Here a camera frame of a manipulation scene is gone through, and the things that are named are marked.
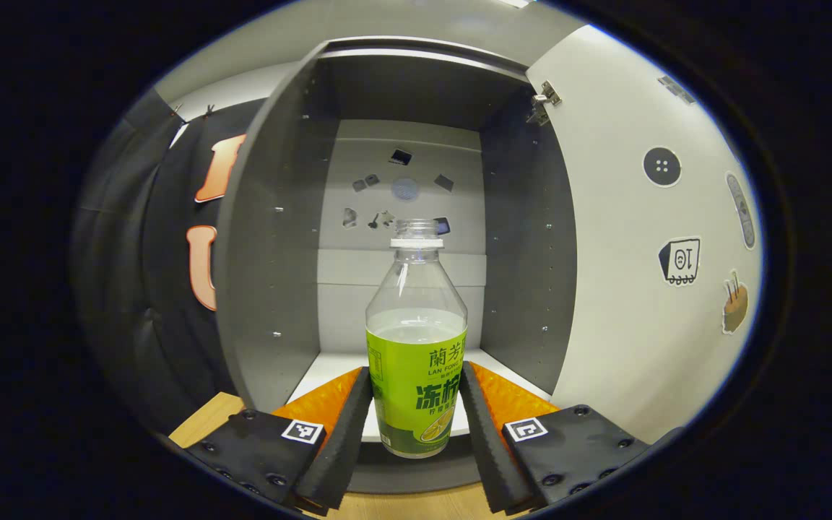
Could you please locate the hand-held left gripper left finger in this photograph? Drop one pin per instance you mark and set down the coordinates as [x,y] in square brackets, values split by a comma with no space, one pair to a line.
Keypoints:
[344,440]

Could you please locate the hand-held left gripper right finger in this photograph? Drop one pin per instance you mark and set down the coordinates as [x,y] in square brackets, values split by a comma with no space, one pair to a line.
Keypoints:
[488,440]

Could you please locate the green label clear bottle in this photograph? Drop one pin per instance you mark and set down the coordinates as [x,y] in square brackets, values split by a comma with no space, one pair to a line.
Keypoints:
[416,390]

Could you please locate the grey cabinet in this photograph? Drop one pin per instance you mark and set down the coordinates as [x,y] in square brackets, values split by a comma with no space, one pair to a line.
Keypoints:
[271,289]

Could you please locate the metal cabinet hinge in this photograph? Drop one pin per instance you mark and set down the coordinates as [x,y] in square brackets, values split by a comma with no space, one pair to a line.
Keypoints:
[546,97]

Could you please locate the black backdrop cloth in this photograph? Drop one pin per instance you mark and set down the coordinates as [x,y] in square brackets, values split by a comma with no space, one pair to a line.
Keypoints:
[141,289]

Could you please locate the row of black cloth clips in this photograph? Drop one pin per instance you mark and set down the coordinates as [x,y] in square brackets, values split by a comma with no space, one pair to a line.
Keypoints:
[208,110]

